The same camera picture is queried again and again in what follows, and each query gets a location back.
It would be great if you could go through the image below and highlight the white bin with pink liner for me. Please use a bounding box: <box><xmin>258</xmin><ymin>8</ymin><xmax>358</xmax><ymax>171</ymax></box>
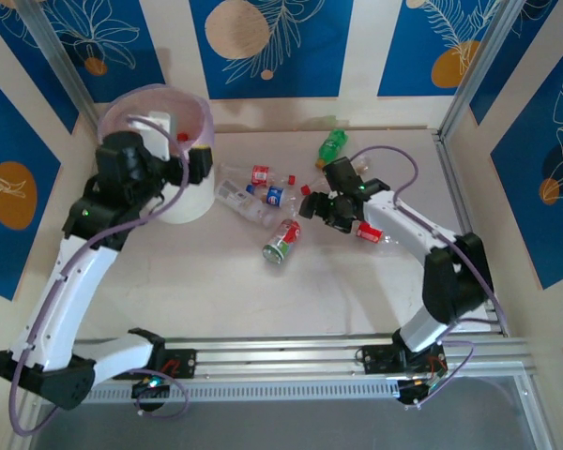
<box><xmin>97</xmin><ymin>82</ymin><xmax>216</xmax><ymax>225</ymax></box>

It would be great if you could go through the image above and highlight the clear bottle white label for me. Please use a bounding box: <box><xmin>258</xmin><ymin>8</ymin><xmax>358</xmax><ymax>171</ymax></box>
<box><xmin>214</xmin><ymin>178</ymin><xmax>277</xmax><ymax>230</ymax></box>

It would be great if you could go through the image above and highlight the bottle red and green label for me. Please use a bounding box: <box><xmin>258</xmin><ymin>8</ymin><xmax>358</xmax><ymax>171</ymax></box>
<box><xmin>261</xmin><ymin>217</ymin><xmax>304</xmax><ymax>267</ymax></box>

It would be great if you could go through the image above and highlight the green plastic bottle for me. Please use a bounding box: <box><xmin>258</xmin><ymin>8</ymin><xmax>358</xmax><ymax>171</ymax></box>
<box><xmin>314</xmin><ymin>129</ymin><xmax>349</xmax><ymax>169</ymax></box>

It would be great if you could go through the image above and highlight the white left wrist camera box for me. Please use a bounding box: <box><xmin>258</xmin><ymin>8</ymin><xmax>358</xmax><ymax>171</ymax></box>
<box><xmin>148</xmin><ymin>111</ymin><xmax>175</xmax><ymax>159</ymax></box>

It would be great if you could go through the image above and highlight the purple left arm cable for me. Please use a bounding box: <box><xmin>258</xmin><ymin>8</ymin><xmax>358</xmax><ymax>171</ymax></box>
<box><xmin>8</xmin><ymin>114</ymin><xmax>191</xmax><ymax>437</ymax></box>

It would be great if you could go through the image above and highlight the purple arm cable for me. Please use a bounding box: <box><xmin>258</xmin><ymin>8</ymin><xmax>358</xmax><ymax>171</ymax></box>
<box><xmin>8</xmin><ymin>114</ymin><xmax>191</xmax><ymax>437</ymax></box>
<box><xmin>349</xmin><ymin>145</ymin><xmax>506</xmax><ymax>410</ymax></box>

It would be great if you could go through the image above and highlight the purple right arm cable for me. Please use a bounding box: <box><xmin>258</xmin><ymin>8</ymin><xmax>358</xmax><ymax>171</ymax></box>
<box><xmin>349</xmin><ymin>145</ymin><xmax>506</xmax><ymax>410</ymax></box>

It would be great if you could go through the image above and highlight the aluminium side rail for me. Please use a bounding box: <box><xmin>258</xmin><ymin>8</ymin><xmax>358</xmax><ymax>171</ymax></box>
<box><xmin>432</xmin><ymin>130</ymin><xmax>507</xmax><ymax>338</ymax></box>

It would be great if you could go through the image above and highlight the aluminium frame post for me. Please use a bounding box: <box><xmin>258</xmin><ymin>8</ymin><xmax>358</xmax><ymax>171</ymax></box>
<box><xmin>16</xmin><ymin>0</ymin><xmax>102</xmax><ymax>137</ymax></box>
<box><xmin>438</xmin><ymin>0</ymin><xmax>522</xmax><ymax>142</ymax></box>

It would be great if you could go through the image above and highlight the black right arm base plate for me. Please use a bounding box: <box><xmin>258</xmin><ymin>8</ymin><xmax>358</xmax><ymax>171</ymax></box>
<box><xmin>358</xmin><ymin>343</ymin><xmax>448</xmax><ymax>377</ymax></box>

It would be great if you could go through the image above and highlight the aluminium mounting rail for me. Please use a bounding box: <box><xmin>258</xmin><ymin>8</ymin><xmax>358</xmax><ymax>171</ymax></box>
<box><xmin>72</xmin><ymin>333</ymin><xmax>540</xmax><ymax>389</ymax></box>

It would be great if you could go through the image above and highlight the grey slotted cable duct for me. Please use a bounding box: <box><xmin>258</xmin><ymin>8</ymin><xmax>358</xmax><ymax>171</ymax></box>
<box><xmin>82</xmin><ymin>378</ymin><xmax>403</xmax><ymax>405</ymax></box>

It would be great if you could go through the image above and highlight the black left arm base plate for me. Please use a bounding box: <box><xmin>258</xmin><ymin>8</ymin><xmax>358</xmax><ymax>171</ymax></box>
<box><xmin>157</xmin><ymin>348</ymin><xmax>198</xmax><ymax>381</ymax></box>

